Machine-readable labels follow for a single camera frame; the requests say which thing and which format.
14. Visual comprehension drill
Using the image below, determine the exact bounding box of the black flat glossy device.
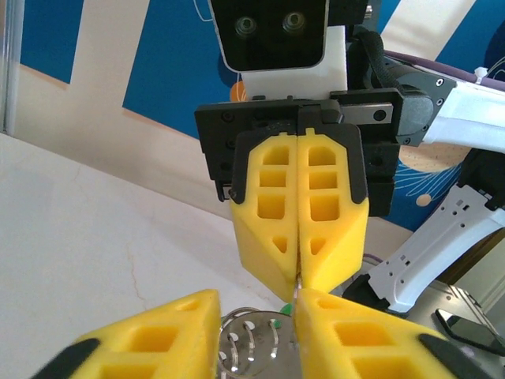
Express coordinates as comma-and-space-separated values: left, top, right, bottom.
435, 308, 503, 353

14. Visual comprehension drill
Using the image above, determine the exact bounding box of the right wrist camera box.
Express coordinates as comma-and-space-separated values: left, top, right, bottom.
208, 0, 349, 99

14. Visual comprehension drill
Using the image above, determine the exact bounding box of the key with green tag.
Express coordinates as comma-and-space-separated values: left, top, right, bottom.
271, 302, 296, 328

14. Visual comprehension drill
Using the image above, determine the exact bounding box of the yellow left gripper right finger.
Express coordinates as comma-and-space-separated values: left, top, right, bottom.
295, 288, 504, 379

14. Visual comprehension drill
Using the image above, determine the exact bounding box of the silver metal key holder plate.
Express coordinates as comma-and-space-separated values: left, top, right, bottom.
215, 310, 303, 379

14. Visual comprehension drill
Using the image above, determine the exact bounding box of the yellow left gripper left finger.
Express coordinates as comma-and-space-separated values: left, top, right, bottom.
35, 289, 222, 379

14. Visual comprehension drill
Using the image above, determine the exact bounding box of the grey metal panel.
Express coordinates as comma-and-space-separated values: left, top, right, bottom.
404, 280, 505, 379

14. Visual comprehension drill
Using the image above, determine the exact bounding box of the aluminium frame post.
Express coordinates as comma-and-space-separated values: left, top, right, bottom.
0, 0, 21, 135

